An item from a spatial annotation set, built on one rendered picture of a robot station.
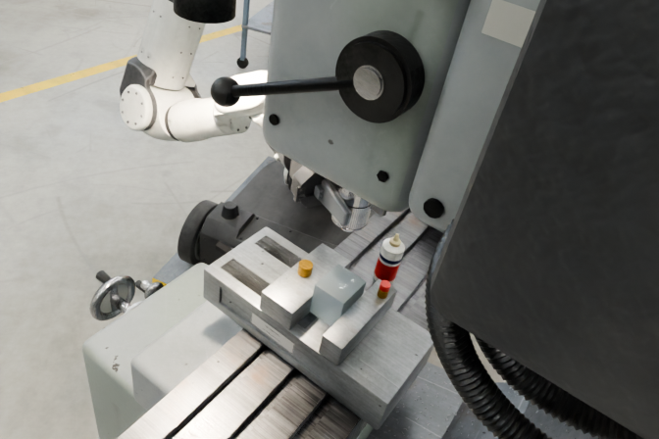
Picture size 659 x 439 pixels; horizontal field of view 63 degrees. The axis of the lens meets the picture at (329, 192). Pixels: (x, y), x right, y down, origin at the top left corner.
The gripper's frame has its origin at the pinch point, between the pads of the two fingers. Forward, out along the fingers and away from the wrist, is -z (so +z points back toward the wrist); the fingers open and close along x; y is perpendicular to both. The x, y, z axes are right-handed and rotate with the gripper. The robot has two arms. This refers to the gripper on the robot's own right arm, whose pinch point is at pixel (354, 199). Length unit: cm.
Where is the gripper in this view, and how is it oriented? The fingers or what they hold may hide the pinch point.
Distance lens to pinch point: 66.3
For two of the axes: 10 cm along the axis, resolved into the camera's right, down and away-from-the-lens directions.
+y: -1.7, 7.8, 6.0
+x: 8.6, -1.9, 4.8
